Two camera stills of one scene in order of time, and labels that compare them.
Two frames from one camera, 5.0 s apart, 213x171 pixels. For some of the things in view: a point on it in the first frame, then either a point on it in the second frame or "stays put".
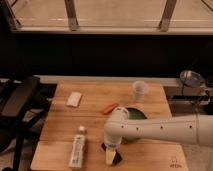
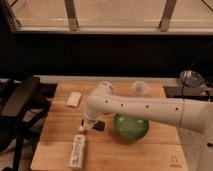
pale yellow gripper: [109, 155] -> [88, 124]
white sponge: [74, 99] stays put
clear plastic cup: [139, 89] stays put
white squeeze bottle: [78, 149] stays put
